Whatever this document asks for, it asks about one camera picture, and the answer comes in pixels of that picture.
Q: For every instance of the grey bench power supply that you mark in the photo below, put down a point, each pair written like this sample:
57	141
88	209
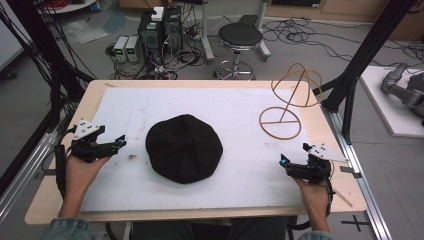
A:
132	49
120	48

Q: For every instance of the black computer tower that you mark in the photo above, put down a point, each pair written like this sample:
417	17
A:
173	28
150	33

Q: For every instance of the black metal frame post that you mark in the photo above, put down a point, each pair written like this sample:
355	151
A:
43	50
366	46

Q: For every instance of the white table mat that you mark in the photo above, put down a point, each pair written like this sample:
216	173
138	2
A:
206	100

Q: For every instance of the aluminium rail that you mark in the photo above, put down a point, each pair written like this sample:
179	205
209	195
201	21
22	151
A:
23	176
358	173

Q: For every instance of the person's left hand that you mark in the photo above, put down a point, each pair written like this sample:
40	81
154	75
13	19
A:
80	175

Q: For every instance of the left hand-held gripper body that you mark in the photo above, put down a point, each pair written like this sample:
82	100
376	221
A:
87	150

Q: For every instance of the white box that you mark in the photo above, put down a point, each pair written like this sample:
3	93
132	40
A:
157	14

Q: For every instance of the person's dark trousers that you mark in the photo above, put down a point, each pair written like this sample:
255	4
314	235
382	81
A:
206	230

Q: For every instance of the white table leg frame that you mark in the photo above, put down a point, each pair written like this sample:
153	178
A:
208	33

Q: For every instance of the black round stool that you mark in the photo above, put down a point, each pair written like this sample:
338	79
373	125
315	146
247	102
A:
240	36

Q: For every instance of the black beret hat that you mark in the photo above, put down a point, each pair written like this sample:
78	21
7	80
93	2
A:
184	149

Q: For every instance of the white floor board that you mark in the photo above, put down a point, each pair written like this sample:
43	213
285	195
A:
380	100

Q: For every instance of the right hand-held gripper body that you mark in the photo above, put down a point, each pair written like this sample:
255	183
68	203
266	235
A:
316	166

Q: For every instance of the person's right hand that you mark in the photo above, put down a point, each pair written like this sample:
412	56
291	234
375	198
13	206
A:
312	195

